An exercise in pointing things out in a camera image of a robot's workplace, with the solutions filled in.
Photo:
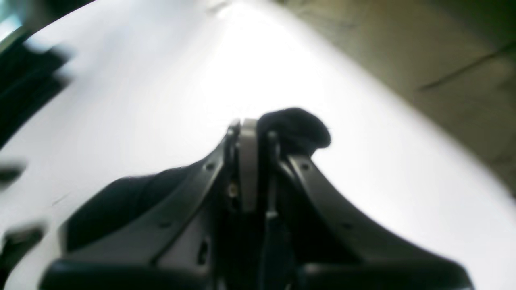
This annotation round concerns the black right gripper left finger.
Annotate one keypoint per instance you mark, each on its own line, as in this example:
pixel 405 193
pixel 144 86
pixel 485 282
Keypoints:
pixel 174 245

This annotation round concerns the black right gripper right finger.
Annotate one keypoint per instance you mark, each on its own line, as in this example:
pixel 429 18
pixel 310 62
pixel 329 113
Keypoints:
pixel 317 240

